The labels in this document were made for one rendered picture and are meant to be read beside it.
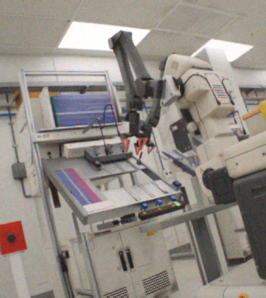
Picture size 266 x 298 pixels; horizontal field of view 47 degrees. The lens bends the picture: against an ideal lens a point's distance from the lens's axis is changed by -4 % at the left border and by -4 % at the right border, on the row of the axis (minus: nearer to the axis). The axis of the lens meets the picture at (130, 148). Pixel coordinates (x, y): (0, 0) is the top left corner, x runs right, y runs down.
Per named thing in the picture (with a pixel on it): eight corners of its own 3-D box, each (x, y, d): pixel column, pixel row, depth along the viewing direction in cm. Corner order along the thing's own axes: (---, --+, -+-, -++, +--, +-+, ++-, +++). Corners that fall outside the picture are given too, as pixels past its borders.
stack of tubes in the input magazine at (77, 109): (119, 123, 254) (111, 92, 259) (58, 127, 226) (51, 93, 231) (112, 128, 264) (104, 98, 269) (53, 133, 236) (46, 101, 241)
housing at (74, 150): (123, 157, 256) (126, 141, 250) (67, 166, 229) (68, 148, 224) (119, 154, 262) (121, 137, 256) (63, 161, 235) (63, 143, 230)
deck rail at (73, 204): (87, 224, 170) (88, 215, 168) (83, 225, 169) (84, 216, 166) (43, 165, 222) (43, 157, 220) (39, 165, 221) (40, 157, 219)
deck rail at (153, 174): (180, 200, 207) (182, 192, 205) (178, 201, 206) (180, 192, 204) (123, 154, 260) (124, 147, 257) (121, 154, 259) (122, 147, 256)
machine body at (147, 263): (181, 298, 216) (159, 214, 229) (95, 337, 177) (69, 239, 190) (135, 292, 268) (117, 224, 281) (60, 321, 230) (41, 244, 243)
